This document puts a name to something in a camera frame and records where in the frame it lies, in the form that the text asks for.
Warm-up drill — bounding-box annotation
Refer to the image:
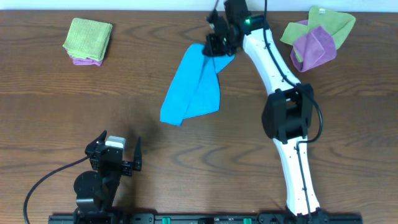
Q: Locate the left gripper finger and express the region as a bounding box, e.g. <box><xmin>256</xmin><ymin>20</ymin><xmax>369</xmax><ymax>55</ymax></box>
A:
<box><xmin>85</xmin><ymin>130</ymin><xmax>107</xmax><ymax>156</ymax></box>
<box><xmin>133</xmin><ymin>137</ymin><xmax>142</xmax><ymax>171</ymax></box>

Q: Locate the blue microfiber cloth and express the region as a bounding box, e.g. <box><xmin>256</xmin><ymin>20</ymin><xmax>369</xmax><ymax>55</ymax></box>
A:
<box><xmin>160</xmin><ymin>44</ymin><xmax>234</xmax><ymax>126</ymax></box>

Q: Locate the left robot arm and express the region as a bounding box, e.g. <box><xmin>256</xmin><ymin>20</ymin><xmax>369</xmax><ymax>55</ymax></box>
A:
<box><xmin>73</xmin><ymin>131</ymin><xmax>142</xmax><ymax>224</ymax></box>

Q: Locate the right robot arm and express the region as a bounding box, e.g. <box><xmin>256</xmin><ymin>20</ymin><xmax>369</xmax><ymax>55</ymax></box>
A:
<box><xmin>203</xmin><ymin>0</ymin><xmax>320</xmax><ymax>223</ymax></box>

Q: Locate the folded purple cloth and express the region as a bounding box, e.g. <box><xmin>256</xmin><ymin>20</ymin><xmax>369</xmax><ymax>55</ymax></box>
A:
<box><xmin>68</xmin><ymin>53</ymin><xmax>103</xmax><ymax>66</ymax></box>

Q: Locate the crumpled purple cloth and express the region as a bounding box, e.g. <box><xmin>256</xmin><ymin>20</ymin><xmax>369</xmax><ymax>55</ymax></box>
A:
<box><xmin>290</xmin><ymin>25</ymin><xmax>337</xmax><ymax>72</ymax></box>

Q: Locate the folded green cloth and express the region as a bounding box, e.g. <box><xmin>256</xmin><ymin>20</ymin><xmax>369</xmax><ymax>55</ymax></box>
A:
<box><xmin>63</xmin><ymin>17</ymin><xmax>113</xmax><ymax>61</ymax></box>

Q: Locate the crumpled green cloth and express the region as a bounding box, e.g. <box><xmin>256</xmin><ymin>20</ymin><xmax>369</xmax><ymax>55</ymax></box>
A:
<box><xmin>280</xmin><ymin>6</ymin><xmax>356</xmax><ymax>50</ymax></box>

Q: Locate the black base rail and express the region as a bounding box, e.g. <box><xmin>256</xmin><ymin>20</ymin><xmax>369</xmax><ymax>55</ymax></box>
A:
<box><xmin>48</xmin><ymin>212</ymin><xmax>364</xmax><ymax>224</ymax></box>

